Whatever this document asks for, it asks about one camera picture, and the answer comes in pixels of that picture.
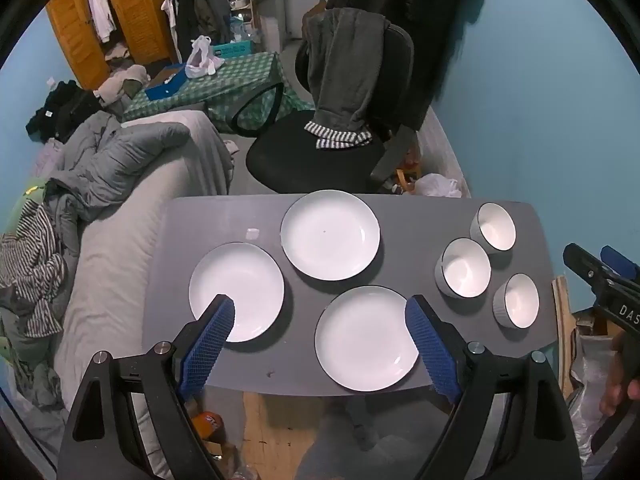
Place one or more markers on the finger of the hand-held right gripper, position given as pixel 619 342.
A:
pixel 620 262
pixel 587 267

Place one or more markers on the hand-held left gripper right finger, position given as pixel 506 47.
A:
pixel 432 345

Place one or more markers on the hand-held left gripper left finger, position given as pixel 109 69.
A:
pixel 212 340

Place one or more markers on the white plate with dark rim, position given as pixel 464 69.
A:
pixel 365 340
pixel 330 235
pixel 240 280

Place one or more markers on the white bowl with dark rim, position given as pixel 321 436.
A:
pixel 466 267
pixel 494 225
pixel 520 301

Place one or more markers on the person's right hand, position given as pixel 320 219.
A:
pixel 620 385

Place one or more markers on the wooden board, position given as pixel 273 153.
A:
pixel 562 335

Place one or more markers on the orange snack packet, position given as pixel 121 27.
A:
pixel 207 424

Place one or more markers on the clear plastic sack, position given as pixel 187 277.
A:
pixel 590 400

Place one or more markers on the small clear plastic piece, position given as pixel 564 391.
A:
pixel 252 233

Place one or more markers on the bed with grey sheet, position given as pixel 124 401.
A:
pixel 115 270

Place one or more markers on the crumpled white plastic bag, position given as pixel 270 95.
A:
pixel 439 186

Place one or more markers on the orange bag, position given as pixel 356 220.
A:
pixel 407 172

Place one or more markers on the striped cloth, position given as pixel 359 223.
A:
pixel 30 265

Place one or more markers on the black office chair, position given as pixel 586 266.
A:
pixel 310 160

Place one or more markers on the green pillow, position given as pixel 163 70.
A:
pixel 22 197

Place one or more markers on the blue flat box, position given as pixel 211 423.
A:
pixel 167 84

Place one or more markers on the beige clothes pile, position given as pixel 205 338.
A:
pixel 122 85

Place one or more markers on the black clothes pile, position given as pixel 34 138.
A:
pixel 60 110

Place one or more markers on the grey pants with striped cuffs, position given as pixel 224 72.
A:
pixel 345 70

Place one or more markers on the blue plastic basket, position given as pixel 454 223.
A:
pixel 232 50

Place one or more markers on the black hanging coat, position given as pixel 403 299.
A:
pixel 425 20

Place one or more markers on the dark hanging jackets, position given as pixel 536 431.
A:
pixel 200 15

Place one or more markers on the orange wooden wardrobe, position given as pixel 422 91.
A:
pixel 137 10

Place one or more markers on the white hanging shirt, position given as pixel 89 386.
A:
pixel 102 7

